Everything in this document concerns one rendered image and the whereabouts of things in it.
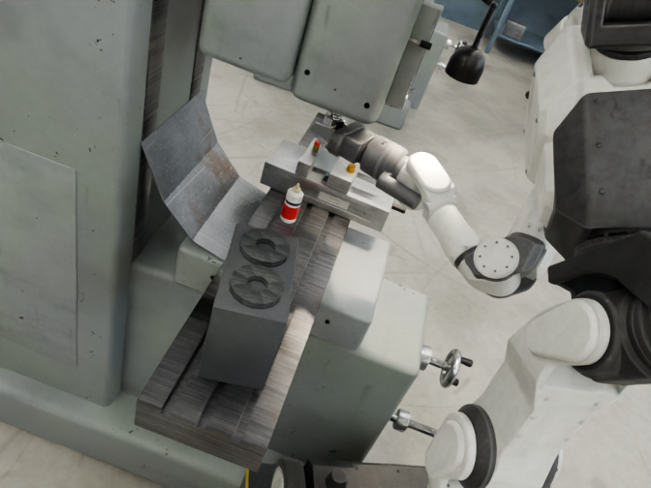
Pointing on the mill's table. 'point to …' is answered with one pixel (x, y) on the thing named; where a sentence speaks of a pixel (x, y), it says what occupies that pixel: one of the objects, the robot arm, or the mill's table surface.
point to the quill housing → (353, 54)
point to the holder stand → (250, 308)
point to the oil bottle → (292, 204)
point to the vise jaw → (341, 181)
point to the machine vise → (376, 210)
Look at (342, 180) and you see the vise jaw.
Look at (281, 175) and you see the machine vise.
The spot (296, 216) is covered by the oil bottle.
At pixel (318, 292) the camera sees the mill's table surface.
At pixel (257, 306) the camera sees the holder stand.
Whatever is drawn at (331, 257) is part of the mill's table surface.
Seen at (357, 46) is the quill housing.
